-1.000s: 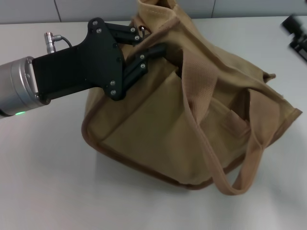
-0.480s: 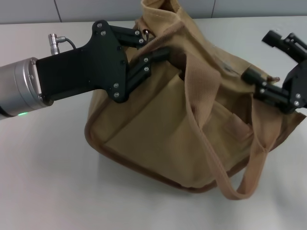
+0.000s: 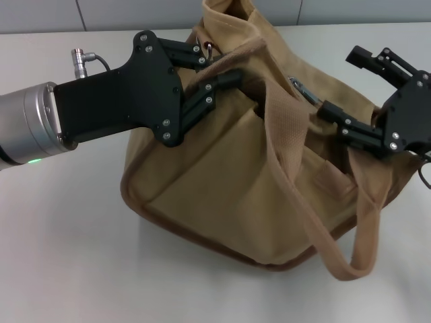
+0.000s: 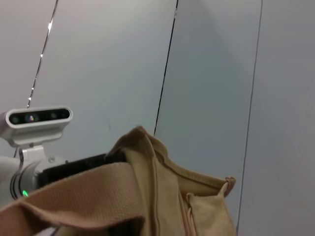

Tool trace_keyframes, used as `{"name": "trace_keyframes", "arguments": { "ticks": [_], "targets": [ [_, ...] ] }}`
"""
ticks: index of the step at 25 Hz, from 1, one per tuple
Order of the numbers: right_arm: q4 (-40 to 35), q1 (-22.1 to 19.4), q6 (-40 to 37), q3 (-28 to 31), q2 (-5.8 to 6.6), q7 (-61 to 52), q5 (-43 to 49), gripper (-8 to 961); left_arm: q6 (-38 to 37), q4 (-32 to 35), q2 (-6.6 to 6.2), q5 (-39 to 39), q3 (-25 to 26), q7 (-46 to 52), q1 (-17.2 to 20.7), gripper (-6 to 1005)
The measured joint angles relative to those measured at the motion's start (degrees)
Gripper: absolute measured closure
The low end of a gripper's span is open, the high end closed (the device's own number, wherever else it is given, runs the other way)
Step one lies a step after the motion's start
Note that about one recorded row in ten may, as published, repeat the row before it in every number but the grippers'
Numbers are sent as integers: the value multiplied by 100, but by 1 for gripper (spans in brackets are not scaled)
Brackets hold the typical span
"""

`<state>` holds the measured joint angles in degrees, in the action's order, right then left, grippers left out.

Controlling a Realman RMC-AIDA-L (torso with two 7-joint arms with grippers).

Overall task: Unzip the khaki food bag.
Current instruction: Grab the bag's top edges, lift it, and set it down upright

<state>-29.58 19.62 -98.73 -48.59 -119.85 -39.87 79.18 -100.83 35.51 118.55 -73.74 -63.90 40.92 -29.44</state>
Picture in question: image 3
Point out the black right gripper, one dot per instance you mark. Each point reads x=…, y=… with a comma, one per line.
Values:
x=410, y=114

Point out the khaki canvas food bag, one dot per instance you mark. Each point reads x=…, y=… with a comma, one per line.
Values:
x=235, y=188

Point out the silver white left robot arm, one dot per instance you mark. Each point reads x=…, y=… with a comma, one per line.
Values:
x=27, y=124

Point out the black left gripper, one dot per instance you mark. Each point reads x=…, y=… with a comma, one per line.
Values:
x=128, y=97

